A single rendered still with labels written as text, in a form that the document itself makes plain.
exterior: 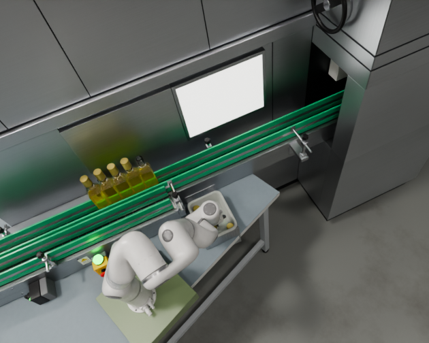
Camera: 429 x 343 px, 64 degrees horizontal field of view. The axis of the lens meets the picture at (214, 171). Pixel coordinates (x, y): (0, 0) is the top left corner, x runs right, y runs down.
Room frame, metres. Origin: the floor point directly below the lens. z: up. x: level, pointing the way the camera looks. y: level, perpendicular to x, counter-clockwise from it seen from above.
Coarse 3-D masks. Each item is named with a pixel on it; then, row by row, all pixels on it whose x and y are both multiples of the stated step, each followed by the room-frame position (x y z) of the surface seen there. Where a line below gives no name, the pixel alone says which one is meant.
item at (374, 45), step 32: (320, 0) 1.25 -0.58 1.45; (352, 0) 1.08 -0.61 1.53; (384, 0) 0.94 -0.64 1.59; (416, 0) 0.93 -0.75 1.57; (320, 32) 1.23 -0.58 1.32; (352, 32) 1.04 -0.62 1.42; (384, 32) 0.91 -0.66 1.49; (416, 32) 0.95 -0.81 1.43; (352, 64) 1.01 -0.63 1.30; (384, 64) 0.92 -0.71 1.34; (416, 64) 0.96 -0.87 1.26
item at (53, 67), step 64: (0, 0) 1.06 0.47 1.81; (64, 0) 1.09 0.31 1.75; (128, 0) 1.13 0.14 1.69; (192, 0) 1.17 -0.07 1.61; (256, 0) 1.22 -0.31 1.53; (0, 64) 1.03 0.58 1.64; (64, 64) 1.07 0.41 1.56; (128, 64) 1.11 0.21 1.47; (192, 64) 1.14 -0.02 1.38; (320, 64) 1.30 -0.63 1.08; (0, 128) 1.00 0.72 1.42; (0, 192) 0.96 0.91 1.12; (64, 192) 1.00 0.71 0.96
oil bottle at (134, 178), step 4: (136, 168) 0.94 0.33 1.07; (132, 172) 0.91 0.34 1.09; (136, 172) 0.91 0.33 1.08; (128, 176) 0.90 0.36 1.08; (132, 176) 0.90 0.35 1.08; (136, 176) 0.90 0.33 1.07; (140, 176) 0.92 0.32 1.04; (128, 180) 0.90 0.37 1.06; (132, 180) 0.90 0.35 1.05; (136, 180) 0.90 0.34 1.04; (140, 180) 0.91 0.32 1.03; (132, 184) 0.90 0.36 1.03; (136, 184) 0.90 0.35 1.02; (140, 184) 0.90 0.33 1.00; (144, 184) 0.91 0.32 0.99; (132, 188) 0.90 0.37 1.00; (136, 188) 0.90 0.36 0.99; (140, 188) 0.90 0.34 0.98; (144, 188) 0.91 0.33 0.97; (136, 192) 0.90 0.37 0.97
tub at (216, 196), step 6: (216, 192) 0.87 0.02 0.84; (198, 198) 0.86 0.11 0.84; (204, 198) 0.86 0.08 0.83; (210, 198) 0.86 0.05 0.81; (216, 198) 0.87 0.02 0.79; (222, 198) 0.83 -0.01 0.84; (192, 204) 0.84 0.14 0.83; (198, 204) 0.85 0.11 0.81; (222, 204) 0.82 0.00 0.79; (192, 210) 0.82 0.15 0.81; (228, 210) 0.76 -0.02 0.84; (228, 216) 0.76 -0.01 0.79; (222, 222) 0.75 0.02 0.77; (228, 222) 0.74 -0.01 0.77; (234, 222) 0.69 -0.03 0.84; (222, 228) 0.71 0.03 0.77; (234, 228) 0.67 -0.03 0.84; (222, 234) 0.65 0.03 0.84
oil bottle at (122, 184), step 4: (120, 172) 0.93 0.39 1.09; (112, 176) 0.92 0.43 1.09; (120, 176) 0.91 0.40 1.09; (124, 176) 0.91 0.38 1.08; (112, 180) 0.91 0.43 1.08; (116, 180) 0.89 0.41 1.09; (120, 180) 0.89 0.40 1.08; (124, 180) 0.89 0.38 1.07; (116, 184) 0.89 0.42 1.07; (120, 184) 0.89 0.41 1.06; (124, 184) 0.89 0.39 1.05; (128, 184) 0.90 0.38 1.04; (116, 188) 0.89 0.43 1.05; (120, 188) 0.89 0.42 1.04; (124, 188) 0.89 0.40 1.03; (128, 188) 0.89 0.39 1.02; (120, 192) 0.88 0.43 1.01; (124, 192) 0.89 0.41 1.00; (128, 192) 0.89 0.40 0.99; (132, 192) 0.89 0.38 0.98; (124, 196) 0.89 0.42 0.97; (128, 196) 0.89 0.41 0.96
